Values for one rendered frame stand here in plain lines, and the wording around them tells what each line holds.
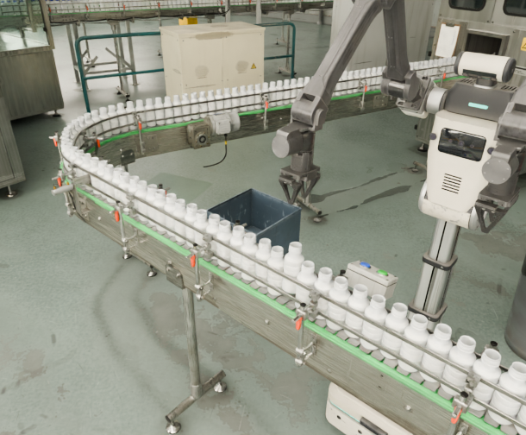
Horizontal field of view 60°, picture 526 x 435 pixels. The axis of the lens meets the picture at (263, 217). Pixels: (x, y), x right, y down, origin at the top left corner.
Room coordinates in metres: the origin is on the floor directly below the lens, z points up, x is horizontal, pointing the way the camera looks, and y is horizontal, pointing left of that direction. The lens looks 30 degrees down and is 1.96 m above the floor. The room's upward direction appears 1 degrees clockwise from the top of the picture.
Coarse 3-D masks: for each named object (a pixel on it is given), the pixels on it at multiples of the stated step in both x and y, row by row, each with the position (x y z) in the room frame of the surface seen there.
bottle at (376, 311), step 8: (376, 296) 0.95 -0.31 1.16; (376, 304) 0.92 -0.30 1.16; (384, 304) 0.93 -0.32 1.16; (368, 312) 0.93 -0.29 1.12; (376, 312) 0.92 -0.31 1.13; (384, 312) 0.93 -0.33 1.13; (376, 320) 0.91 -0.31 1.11; (384, 320) 0.92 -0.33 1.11; (368, 328) 0.92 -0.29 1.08; (376, 328) 0.91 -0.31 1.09; (368, 336) 0.91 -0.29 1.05; (376, 336) 0.91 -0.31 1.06; (368, 344) 0.91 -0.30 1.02
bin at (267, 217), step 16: (256, 192) 1.99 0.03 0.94; (224, 208) 1.87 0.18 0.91; (240, 208) 1.95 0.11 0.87; (256, 208) 1.99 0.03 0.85; (272, 208) 1.92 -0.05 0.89; (288, 208) 1.86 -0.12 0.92; (240, 224) 1.95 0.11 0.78; (256, 224) 1.99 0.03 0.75; (272, 224) 1.67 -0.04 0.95; (288, 224) 1.75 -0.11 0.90; (256, 240) 1.58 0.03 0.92; (272, 240) 1.67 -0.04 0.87; (288, 240) 1.75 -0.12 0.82
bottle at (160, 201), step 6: (156, 192) 1.53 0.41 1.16; (162, 192) 1.53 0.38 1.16; (156, 198) 1.53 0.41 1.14; (162, 198) 1.53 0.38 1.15; (156, 204) 1.52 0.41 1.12; (162, 204) 1.52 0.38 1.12; (156, 216) 1.52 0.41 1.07; (162, 216) 1.52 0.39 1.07; (162, 222) 1.52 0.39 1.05; (162, 228) 1.52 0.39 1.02
